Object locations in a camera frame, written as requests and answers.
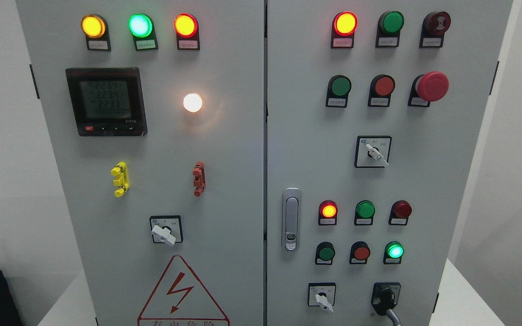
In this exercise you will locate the black rotary knob switch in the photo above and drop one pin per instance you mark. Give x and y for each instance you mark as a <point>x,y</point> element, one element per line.
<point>385,296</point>

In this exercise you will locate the red terminal connector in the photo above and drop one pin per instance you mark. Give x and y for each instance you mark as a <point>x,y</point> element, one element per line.
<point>199,181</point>

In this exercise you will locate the red lit lamp lower left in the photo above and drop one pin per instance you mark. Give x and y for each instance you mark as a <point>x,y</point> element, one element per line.
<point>327,214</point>

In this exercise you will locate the white lit indicator lamp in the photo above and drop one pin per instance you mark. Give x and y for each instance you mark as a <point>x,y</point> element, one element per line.
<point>192,102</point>

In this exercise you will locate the green push button upper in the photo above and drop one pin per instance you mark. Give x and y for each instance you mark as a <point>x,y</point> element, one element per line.
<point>338,90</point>

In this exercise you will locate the green push button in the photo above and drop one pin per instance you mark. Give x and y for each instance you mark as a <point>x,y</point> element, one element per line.
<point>338,90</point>
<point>324,253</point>

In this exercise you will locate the green push button lower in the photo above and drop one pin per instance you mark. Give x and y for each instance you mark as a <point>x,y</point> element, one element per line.
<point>324,253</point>

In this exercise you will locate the green lamp lower middle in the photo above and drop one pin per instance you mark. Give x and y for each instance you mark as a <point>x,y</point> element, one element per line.
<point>364,213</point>

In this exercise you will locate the grey left cabinet door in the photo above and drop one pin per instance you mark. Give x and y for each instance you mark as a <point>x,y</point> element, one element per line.
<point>223,228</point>

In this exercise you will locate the grey cabinet door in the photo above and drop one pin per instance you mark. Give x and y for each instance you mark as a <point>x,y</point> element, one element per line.
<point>313,147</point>
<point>223,228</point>

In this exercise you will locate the grey right cabinet door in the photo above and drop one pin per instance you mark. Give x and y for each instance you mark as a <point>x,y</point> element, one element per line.
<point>313,147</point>

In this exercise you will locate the red push button lower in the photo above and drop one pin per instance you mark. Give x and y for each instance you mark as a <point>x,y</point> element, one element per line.
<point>359,253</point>

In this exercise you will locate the red push button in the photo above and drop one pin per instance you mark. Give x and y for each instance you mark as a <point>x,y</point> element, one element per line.
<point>380,90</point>
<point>359,253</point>

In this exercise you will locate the yellow terminal connector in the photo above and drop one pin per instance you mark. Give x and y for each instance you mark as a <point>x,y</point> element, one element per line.
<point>121,178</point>

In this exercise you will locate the red push button upper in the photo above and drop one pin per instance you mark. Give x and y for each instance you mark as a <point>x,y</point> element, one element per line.
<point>380,90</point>

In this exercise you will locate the red lamp lower right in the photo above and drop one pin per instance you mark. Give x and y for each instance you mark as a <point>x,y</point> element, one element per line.
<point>400,213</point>

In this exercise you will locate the red indicator lamp left door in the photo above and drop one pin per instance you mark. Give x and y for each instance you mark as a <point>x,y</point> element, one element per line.
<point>187,32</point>

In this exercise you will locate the green lamp bottom right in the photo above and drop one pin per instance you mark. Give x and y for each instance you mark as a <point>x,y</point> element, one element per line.
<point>393,253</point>

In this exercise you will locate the red electric hazard warning sticker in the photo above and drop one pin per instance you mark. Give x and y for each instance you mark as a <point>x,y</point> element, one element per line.
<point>181,299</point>

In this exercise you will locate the red lit lamp right door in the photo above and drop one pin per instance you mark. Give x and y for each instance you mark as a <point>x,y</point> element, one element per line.
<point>343,30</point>

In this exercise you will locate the black digital power meter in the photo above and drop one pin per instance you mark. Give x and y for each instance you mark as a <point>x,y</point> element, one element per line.
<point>107,101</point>

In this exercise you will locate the green lit indicator lamp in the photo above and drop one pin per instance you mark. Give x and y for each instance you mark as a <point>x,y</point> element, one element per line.
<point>142,29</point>

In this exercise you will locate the red emergency stop mushroom button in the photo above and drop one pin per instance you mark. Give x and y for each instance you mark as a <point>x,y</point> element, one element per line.
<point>427,88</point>

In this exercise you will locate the green lamp top right door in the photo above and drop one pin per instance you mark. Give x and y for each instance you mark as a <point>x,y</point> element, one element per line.
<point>389,27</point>

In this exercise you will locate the yellow indicator lamp top left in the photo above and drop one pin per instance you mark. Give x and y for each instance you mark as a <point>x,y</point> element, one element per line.
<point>96,32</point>

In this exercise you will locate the silver door lock handle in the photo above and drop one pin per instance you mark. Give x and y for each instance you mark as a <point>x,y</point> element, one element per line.
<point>290,218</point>

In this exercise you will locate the white selector switch upper right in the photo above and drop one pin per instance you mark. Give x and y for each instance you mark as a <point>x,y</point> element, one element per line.
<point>372,151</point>

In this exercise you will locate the white selector switch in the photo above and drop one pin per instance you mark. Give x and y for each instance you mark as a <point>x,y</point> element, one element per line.
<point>322,295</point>
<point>372,151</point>

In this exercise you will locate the white selector switch left door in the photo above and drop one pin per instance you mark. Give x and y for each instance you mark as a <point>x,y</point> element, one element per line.
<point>166,229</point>

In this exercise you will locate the white selector switch bottom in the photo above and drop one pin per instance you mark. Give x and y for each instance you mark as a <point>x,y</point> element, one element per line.
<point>322,295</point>

